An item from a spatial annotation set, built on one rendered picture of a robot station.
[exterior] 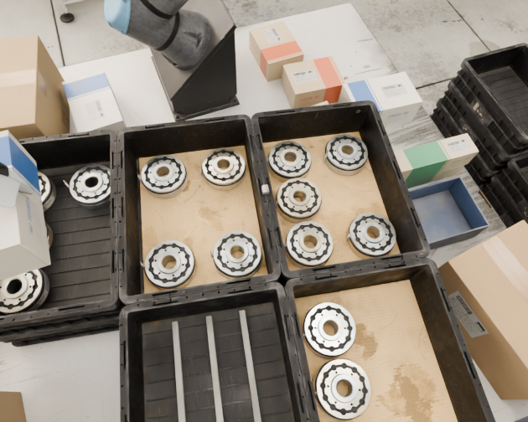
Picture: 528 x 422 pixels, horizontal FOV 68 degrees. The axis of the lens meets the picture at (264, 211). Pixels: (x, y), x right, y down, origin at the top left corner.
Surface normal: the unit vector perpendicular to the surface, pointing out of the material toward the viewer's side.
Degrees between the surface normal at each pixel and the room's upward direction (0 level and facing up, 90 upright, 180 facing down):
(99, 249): 0
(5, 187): 58
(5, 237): 0
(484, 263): 0
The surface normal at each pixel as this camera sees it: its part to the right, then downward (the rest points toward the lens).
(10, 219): 0.04, -0.44
